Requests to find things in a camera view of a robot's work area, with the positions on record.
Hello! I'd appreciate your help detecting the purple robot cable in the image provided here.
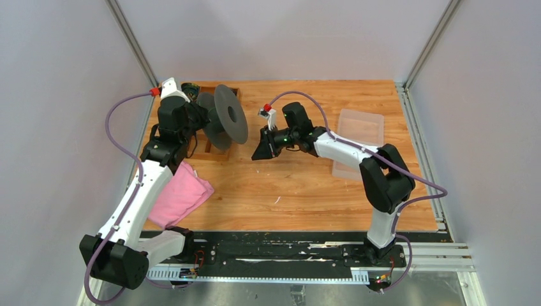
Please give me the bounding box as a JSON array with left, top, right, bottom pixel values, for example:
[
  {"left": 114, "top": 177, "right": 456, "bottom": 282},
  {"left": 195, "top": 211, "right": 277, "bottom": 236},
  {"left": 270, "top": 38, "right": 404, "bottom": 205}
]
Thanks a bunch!
[
  {"left": 263, "top": 91, "right": 449, "bottom": 293},
  {"left": 84, "top": 87, "right": 200, "bottom": 306}
]

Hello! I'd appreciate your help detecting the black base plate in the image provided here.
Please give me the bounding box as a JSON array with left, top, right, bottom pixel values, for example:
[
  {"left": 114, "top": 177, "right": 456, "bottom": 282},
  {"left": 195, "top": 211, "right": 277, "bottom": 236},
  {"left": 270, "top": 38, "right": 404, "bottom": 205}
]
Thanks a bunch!
[{"left": 139, "top": 229, "right": 453, "bottom": 281}]

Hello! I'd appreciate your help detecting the black cable spool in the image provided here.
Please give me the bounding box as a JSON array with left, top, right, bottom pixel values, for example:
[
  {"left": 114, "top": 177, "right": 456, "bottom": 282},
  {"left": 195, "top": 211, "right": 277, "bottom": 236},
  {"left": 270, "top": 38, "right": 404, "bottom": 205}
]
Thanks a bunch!
[{"left": 196, "top": 84, "right": 248, "bottom": 150}]

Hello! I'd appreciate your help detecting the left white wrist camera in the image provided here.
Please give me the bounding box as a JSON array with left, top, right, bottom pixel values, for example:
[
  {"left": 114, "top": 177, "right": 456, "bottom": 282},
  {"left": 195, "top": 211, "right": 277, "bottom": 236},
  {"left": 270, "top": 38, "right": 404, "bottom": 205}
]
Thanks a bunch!
[{"left": 160, "top": 77, "right": 191, "bottom": 102}]

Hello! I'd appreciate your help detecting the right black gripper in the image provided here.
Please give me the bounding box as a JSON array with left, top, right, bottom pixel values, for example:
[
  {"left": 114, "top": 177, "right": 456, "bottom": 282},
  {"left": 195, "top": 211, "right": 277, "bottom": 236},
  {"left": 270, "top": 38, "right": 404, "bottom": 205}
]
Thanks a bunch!
[{"left": 252, "top": 125, "right": 299, "bottom": 162}]

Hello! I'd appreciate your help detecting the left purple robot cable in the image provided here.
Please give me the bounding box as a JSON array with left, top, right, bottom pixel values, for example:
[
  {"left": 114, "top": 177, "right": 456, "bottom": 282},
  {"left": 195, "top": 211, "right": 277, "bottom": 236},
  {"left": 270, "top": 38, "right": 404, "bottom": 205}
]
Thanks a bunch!
[{"left": 84, "top": 87, "right": 200, "bottom": 306}]

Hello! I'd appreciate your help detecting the wooden compartment tray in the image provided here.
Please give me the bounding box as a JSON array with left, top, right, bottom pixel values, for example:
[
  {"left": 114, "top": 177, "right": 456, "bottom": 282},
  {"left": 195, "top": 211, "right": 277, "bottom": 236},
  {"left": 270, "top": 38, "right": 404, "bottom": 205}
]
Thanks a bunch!
[{"left": 193, "top": 87, "right": 239, "bottom": 161}]

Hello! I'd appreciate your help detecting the coiled cable outside tray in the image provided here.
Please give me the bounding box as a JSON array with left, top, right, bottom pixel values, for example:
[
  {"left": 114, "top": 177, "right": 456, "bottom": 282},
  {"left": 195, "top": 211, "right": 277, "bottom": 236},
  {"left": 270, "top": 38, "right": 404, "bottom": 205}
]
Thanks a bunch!
[{"left": 181, "top": 82, "right": 202, "bottom": 100}]

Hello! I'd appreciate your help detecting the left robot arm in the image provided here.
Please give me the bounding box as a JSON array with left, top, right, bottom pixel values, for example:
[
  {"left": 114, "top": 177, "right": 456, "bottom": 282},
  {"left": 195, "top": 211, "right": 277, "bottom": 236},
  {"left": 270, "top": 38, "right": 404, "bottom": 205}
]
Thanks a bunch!
[{"left": 79, "top": 94, "right": 214, "bottom": 289}]

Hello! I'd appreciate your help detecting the pink cloth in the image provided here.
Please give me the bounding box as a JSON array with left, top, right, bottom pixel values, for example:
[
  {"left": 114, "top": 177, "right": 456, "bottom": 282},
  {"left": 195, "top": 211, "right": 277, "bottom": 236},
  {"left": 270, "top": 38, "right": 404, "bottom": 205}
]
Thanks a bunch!
[{"left": 148, "top": 161, "right": 214, "bottom": 230}]

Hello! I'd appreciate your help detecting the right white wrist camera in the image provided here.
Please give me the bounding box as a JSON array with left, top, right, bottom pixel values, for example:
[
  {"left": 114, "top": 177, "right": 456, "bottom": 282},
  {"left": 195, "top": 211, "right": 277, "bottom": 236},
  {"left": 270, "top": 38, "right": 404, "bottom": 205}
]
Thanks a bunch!
[{"left": 258, "top": 104, "right": 277, "bottom": 131}]

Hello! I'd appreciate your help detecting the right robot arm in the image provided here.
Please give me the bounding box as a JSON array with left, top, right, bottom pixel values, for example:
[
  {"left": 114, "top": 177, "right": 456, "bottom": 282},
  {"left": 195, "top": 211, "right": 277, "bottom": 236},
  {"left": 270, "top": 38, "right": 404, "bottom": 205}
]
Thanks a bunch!
[{"left": 251, "top": 102, "right": 415, "bottom": 266}]

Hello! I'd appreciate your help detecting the slotted aluminium cable duct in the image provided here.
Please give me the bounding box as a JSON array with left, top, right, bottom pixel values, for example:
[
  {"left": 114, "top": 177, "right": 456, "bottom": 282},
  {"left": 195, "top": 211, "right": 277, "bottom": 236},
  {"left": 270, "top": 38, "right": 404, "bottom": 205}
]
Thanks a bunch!
[{"left": 147, "top": 266, "right": 370, "bottom": 285}]

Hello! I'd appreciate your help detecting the clear plastic box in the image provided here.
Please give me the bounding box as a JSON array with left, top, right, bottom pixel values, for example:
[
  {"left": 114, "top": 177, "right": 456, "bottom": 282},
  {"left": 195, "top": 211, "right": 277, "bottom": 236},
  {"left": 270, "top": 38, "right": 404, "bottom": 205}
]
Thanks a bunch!
[{"left": 331, "top": 108, "right": 385, "bottom": 182}]

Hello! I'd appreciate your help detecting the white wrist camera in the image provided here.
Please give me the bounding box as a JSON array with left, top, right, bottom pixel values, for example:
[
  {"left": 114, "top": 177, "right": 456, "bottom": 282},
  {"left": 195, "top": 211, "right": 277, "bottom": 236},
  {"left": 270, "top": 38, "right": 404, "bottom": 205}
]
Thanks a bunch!
[
  {"left": 160, "top": 77, "right": 191, "bottom": 102},
  {"left": 258, "top": 104, "right": 277, "bottom": 131}
]

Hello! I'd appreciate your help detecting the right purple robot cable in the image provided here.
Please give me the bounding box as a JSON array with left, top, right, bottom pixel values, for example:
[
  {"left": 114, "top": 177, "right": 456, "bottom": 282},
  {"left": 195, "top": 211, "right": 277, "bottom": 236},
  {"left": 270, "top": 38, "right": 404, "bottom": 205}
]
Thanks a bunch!
[{"left": 263, "top": 91, "right": 449, "bottom": 293}]

